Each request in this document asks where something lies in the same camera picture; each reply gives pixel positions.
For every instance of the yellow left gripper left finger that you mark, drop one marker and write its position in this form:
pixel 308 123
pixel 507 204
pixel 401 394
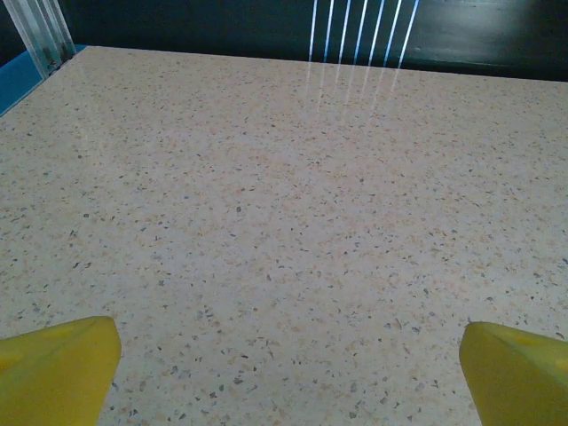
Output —
pixel 53 377

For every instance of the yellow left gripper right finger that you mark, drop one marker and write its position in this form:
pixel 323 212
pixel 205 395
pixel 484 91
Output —
pixel 519 381

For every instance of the blue table edge strip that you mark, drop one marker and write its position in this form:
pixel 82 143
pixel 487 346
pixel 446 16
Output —
pixel 18 84

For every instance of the aluminium frame post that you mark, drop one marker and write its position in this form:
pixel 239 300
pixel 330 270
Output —
pixel 40 35

